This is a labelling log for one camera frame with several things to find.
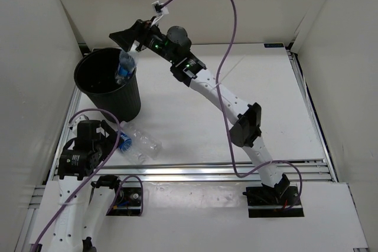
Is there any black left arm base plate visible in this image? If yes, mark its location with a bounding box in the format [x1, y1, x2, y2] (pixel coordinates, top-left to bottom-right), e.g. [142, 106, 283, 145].
[106, 182, 144, 217]

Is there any aluminium frame rail front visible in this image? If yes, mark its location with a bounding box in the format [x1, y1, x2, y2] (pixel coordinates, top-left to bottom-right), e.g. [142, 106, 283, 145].
[96, 160, 336, 182]

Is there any black plastic waste bin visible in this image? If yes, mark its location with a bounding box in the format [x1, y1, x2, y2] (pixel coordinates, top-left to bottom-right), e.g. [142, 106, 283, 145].
[74, 48, 141, 122]

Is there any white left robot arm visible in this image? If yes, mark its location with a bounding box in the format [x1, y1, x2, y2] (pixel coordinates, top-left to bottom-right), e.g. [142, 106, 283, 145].
[31, 120, 124, 251]

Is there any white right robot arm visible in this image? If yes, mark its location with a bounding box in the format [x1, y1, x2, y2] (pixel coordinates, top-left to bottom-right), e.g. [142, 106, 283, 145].
[109, 19, 289, 205]

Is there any clear bottle blue label front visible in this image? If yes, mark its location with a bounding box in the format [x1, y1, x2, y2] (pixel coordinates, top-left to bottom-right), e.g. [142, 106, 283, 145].
[118, 132, 146, 165]

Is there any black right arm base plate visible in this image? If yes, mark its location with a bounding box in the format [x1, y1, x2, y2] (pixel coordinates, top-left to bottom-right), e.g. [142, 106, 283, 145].
[243, 186, 304, 218]

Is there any clear unlabelled plastic bottle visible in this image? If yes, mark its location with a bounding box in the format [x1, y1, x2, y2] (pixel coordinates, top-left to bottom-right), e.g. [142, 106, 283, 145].
[120, 122, 162, 164]

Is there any clear bottle blue label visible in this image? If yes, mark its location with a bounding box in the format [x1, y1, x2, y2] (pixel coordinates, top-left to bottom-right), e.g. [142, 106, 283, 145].
[118, 132, 146, 165]
[115, 50, 138, 86]

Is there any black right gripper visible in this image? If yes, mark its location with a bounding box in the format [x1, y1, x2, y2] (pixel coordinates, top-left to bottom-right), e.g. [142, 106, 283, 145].
[110, 15, 178, 64]

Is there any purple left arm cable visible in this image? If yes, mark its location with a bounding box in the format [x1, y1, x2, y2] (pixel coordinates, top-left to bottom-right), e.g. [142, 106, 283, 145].
[29, 109, 145, 252]

